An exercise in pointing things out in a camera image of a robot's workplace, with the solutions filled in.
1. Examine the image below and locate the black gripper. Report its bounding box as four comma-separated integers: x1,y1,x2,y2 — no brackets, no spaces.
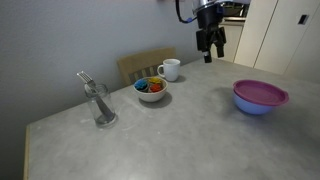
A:
195,8,228,64

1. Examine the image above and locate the pink plastic plate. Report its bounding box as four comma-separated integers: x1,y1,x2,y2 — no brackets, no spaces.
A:
232,79,290,107

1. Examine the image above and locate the blue plastic bowl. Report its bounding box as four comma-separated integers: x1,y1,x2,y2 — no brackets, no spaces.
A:
232,91,278,116

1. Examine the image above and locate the cream ceramic bowl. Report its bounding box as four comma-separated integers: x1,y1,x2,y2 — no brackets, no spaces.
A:
133,76,169,103

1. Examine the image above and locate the cream counter cabinet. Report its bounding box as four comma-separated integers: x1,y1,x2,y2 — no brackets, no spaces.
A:
208,16,245,64

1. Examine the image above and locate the silver microwave oven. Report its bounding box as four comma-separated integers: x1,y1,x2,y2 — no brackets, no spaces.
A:
221,3,250,18

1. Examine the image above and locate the white ceramic mug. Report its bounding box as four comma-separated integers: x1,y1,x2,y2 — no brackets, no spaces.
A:
156,58,181,83

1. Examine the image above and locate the white tall cabinet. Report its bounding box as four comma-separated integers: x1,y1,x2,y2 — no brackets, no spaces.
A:
233,0,320,76

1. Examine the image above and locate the yellow toy piece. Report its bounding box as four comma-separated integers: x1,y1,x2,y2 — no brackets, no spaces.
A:
147,77,164,86

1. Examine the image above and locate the wooden chair with solid backrest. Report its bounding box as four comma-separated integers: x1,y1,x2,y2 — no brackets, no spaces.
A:
116,46,178,88

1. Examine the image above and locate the red toy piece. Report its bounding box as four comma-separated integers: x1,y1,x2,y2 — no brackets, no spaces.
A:
148,83,163,94

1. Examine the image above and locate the blue toy piece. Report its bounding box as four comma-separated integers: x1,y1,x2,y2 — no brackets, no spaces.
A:
134,78,149,93

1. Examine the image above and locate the clear glass jar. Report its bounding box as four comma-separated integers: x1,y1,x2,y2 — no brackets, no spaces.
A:
84,83,118,129

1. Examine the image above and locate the black blue-plug camera cable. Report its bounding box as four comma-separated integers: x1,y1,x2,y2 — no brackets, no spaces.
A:
175,0,198,24

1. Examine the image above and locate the black cabinet handle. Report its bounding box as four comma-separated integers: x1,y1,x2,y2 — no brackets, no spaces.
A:
297,14,310,26

